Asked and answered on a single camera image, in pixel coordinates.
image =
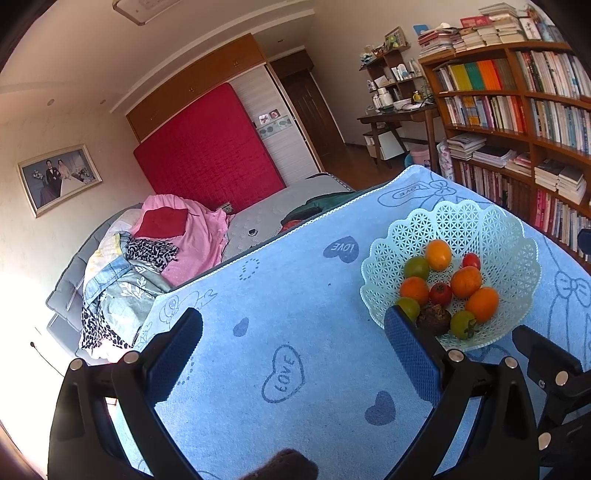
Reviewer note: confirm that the large green tomato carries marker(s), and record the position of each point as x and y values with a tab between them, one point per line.
417	266

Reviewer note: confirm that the pink clothing pile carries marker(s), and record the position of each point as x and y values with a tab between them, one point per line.
202	244

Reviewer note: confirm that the light blue floral bedding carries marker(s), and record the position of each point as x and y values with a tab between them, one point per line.
117	296

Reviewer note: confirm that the pink waste bin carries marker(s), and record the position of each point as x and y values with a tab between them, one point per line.
420	155

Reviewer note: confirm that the oval orange kumquat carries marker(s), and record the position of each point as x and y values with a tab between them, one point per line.
483	304

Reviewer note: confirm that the black white patterned cloth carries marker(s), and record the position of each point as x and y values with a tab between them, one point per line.
154	254

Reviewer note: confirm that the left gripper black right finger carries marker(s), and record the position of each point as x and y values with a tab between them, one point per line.
503	441

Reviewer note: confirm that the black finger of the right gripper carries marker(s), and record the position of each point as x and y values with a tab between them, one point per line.
566	386

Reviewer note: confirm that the framed wedding photo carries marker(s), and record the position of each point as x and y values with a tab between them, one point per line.
57	176

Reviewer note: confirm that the small green tomato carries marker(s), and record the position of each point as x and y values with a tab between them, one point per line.
463	324

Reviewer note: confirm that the grey bed mattress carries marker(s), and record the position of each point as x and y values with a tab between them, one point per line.
253	226

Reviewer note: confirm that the small orange mandarin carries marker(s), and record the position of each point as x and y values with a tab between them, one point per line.
415	288

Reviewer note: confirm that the dark wooden door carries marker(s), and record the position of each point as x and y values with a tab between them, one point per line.
314	113

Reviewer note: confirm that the red upright mattress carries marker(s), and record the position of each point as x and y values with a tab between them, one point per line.
211	153

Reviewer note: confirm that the small wooden desk shelf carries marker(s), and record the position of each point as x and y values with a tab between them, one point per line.
388	69

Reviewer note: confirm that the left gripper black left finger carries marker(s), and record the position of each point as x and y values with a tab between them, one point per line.
83	441

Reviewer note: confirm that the orange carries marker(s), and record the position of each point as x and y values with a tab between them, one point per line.
439	255

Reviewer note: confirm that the small green tomato edge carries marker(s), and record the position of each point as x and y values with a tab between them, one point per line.
410	306

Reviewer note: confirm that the large orange mandarin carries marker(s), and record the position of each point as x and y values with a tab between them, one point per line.
465	282

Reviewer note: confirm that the white lattice plastic basket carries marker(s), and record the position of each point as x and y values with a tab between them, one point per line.
509	263

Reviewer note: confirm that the wooden bookshelf with books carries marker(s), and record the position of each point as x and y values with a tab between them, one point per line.
515	103

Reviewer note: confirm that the red cherry tomato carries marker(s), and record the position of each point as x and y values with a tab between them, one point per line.
471	260
441	294

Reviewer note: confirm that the dark wooden desk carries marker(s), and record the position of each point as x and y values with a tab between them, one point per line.
393	120

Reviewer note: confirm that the dark brown passion fruit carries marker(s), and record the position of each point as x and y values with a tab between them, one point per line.
435	319

